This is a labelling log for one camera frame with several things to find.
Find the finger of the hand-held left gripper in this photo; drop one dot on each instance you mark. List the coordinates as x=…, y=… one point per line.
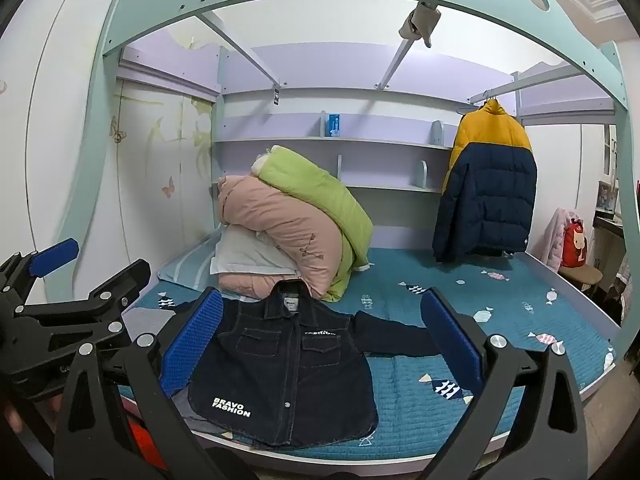
x=52, y=255
x=117, y=285

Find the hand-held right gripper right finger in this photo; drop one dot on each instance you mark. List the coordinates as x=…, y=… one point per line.
x=450, y=340

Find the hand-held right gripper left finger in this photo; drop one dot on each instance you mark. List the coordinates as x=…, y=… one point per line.
x=194, y=340

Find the dark denim jacket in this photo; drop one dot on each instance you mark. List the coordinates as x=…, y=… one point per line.
x=285, y=360

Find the teal quilted bed sheet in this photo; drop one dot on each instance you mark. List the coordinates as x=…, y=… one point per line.
x=400, y=310

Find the striped pillow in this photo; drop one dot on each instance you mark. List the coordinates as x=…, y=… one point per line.
x=190, y=265

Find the white pillow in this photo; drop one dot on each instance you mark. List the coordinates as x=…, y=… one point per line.
x=245, y=255

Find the red cloth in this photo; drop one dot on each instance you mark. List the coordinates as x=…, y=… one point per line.
x=142, y=437

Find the pink duvet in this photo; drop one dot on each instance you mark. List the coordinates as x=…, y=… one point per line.
x=280, y=230

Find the pink jacket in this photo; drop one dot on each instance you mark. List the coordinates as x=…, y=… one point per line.
x=555, y=240

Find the round stool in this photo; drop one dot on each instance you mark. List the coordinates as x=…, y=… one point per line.
x=582, y=275

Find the red bag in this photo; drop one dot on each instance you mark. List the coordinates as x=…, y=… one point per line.
x=575, y=245

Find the yellow and navy puffer jacket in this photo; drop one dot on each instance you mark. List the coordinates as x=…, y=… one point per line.
x=487, y=185

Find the green duvet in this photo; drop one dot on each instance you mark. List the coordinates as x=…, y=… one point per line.
x=325, y=200

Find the blue box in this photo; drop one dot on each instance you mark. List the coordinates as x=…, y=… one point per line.
x=332, y=124

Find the grey hanging cloth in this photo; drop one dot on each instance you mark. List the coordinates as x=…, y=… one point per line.
x=420, y=22

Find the purple wall shelf unit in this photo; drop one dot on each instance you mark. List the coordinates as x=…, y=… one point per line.
x=340, y=125

